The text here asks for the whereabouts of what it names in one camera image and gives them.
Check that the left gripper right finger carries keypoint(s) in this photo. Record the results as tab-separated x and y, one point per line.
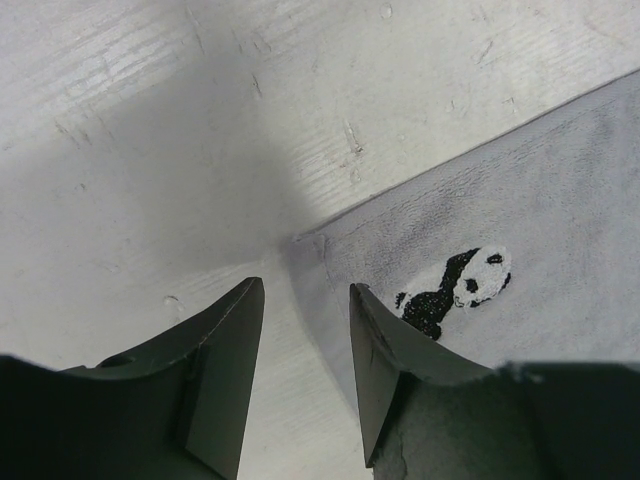
428	413

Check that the grey towel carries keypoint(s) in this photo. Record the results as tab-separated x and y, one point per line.
560	194

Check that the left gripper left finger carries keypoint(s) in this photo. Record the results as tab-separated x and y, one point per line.
172	407

